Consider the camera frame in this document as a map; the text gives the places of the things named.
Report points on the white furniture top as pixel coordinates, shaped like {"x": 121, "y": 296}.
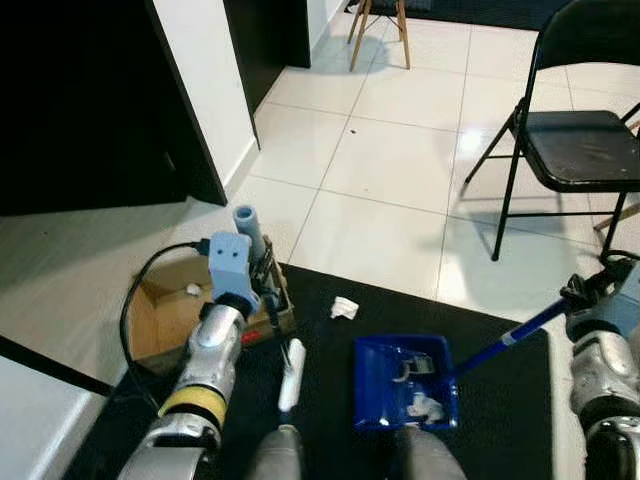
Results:
{"x": 30, "y": 430}

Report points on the grey left robot leg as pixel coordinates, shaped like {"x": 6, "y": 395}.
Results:
{"x": 275, "y": 458}

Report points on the large black cabinet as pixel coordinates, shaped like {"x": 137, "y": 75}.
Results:
{"x": 90, "y": 100}

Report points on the grey robot leg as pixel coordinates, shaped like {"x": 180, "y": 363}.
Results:
{"x": 275, "y": 458}
{"x": 430, "y": 460}

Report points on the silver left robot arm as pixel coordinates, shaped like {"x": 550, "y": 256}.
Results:
{"x": 210, "y": 350}

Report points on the crumpled white paper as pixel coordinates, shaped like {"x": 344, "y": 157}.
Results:
{"x": 344, "y": 308}
{"x": 425, "y": 407}

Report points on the small white paper scrap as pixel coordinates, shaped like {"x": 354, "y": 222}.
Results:
{"x": 192, "y": 290}

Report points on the grey right robot leg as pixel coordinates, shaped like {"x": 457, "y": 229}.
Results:
{"x": 430, "y": 460}

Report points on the light blue left wrist camera mount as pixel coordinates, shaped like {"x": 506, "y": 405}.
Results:
{"x": 228, "y": 262}

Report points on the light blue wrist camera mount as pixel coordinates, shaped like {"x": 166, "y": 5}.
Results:
{"x": 228, "y": 262}
{"x": 620, "y": 305}

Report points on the black rug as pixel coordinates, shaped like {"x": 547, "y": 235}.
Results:
{"x": 480, "y": 10}
{"x": 330, "y": 400}

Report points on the brown cardboard box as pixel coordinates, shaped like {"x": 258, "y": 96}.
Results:
{"x": 160, "y": 320}

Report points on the narrow black cabinet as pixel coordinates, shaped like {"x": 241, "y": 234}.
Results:
{"x": 265, "y": 35}

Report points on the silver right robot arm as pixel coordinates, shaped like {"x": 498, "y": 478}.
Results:
{"x": 600, "y": 370}

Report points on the small grey plastic item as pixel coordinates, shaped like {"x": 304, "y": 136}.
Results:
{"x": 420, "y": 368}

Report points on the light blue right wrist camera mount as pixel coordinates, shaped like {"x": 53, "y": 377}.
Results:
{"x": 620, "y": 305}

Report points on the black folding chair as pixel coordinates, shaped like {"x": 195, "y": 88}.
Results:
{"x": 580, "y": 150}

